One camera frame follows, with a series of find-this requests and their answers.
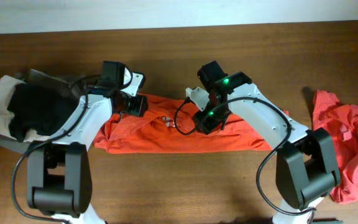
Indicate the orange soccer t-shirt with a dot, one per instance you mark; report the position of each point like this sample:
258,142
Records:
155,132

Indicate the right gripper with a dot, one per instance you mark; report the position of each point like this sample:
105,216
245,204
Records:
207,121

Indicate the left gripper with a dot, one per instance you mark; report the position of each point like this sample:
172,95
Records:
134,105

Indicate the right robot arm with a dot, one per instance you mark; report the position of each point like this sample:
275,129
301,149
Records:
306,165

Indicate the grey folded garment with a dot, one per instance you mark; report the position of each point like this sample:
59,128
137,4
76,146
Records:
38,78

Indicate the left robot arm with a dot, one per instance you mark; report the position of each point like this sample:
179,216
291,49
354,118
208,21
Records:
59,181

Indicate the beige folded garment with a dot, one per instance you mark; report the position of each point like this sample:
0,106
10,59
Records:
7,88

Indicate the red t-shirt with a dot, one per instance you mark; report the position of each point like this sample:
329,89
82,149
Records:
341,122

